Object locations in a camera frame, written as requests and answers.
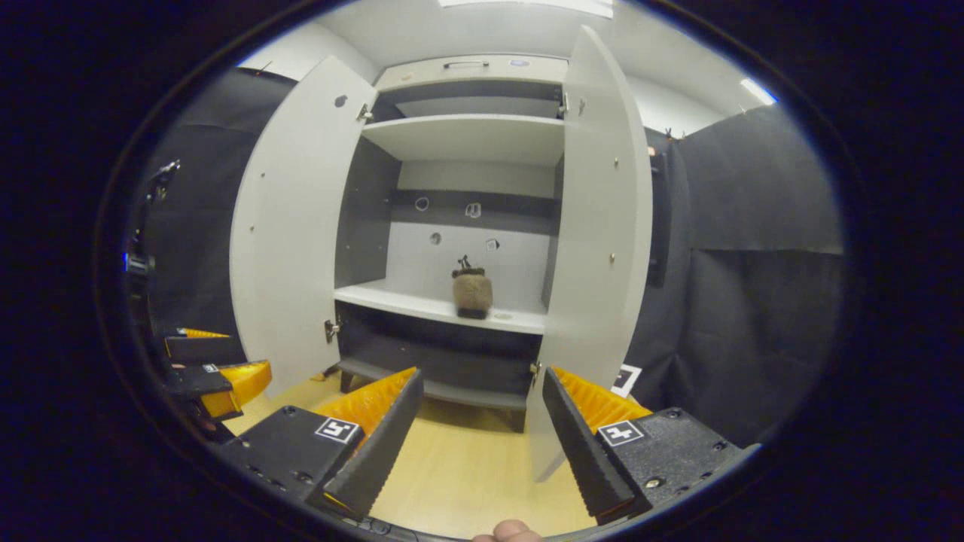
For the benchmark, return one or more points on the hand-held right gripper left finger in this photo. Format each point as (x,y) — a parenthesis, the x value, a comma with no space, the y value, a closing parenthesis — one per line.
(384,444)

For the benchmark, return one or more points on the white cabinet door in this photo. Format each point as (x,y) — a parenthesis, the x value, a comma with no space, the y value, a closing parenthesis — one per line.
(595,226)
(294,226)

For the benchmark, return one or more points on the brown fuzzy shoe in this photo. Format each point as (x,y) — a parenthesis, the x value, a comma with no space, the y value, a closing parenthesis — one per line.
(472,293)

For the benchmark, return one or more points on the white shoe cabinet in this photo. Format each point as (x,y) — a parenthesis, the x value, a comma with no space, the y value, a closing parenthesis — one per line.
(467,248)

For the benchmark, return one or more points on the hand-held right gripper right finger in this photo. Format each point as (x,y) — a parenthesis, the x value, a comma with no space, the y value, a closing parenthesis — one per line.
(587,452)

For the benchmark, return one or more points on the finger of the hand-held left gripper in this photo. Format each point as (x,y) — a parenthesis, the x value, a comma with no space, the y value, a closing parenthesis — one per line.
(199,350)
(192,380)

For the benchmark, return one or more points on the ceiling light panel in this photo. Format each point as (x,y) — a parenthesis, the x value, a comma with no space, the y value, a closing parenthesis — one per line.
(758,91)
(527,6)

